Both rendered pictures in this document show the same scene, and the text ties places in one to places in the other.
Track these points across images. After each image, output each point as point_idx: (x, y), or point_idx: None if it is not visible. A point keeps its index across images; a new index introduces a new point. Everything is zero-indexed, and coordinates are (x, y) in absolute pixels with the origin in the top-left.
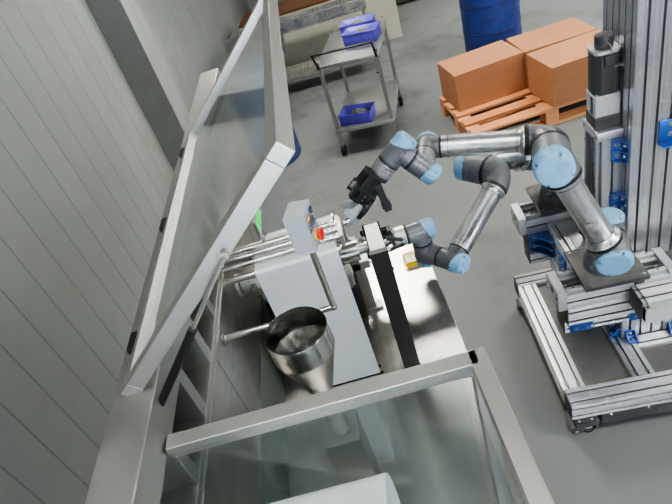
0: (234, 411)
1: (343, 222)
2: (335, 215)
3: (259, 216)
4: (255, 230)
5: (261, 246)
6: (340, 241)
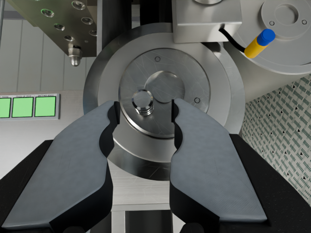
0: None
1: (148, 114)
2: (147, 159)
3: (13, 102)
4: (65, 111)
5: None
6: (244, 102)
